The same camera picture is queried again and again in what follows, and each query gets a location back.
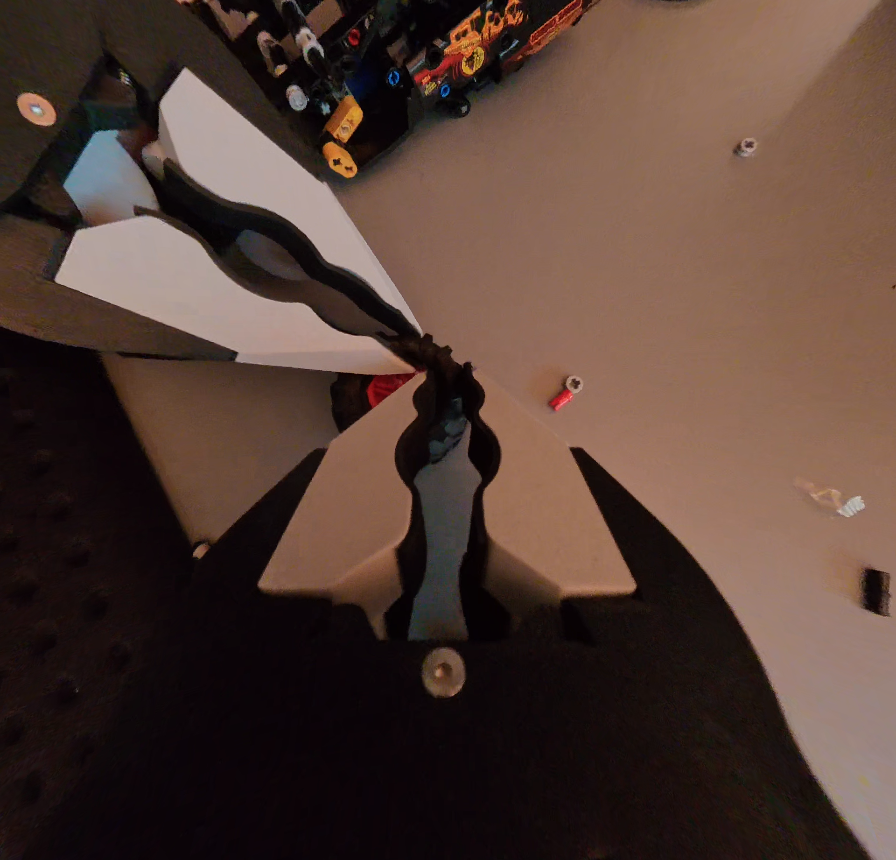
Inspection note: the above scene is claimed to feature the black toy tire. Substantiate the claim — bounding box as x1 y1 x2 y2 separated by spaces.
330 333 477 463

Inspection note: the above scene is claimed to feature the long black toy axle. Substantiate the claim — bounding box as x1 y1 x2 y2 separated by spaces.
255 0 330 77

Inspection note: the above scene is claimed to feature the red toy wheel rim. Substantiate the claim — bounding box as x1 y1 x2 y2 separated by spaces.
365 373 417 409

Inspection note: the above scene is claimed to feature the short black toy connector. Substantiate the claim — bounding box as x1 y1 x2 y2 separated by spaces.
861 567 893 617

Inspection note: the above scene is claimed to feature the Lego monster truck model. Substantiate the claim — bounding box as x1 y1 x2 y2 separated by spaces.
185 0 616 179

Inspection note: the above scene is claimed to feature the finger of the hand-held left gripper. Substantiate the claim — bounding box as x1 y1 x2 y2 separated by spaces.
55 130 419 376
142 69 422 337

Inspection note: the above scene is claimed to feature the small pale toy piece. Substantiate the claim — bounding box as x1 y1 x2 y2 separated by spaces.
794 478 867 519

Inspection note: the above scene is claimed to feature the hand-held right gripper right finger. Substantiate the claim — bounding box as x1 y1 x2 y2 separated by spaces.
456 370 638 640

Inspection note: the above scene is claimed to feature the grey desk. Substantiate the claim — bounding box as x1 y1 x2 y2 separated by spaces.
105 0 896 860

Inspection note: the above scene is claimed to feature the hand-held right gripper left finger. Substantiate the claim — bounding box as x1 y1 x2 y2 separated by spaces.
258 373 429 640

